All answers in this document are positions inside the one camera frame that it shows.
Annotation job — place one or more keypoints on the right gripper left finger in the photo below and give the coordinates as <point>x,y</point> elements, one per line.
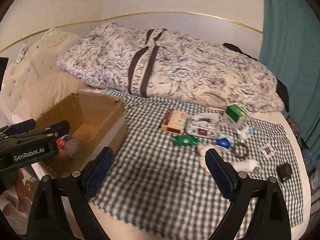
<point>48,219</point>

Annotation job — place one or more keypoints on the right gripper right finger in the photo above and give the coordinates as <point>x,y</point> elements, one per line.
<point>270,219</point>

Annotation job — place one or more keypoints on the plastic bottle blue label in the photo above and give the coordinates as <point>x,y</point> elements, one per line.
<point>70,145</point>

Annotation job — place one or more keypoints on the cream cloth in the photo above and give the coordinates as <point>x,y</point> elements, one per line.
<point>202,149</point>

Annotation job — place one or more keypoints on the green snack packet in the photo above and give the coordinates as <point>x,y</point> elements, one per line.
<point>185,139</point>

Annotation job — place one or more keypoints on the person's hand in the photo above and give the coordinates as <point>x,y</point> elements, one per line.
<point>15,179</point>

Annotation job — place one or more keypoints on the white cylindrical handheld device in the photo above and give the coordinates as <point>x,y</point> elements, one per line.
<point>248,165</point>

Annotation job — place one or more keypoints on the white sticker card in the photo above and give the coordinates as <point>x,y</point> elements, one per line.
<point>268,151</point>

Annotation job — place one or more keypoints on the brown cardboard box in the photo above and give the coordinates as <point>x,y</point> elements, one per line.
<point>96,120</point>

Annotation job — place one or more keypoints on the cream tufted headboard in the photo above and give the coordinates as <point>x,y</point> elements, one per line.
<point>39,61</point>

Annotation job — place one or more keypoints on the blue white tissue pack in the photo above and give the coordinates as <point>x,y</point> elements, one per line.
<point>224,141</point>

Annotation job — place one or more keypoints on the green white carton box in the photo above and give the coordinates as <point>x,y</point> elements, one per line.
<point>235,117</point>

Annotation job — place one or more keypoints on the grey white checkered cloth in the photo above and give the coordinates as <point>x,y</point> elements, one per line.
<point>160,187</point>

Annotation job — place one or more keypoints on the floral tissue pack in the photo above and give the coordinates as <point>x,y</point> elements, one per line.
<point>205,125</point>

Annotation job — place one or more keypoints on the red beige medicine box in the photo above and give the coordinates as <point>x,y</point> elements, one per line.
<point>174,122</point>

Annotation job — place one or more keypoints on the floral folded duvet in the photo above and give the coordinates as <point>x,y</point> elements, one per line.
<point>170,64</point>

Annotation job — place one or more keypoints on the teal curtain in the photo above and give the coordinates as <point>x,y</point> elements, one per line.
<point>290,50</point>

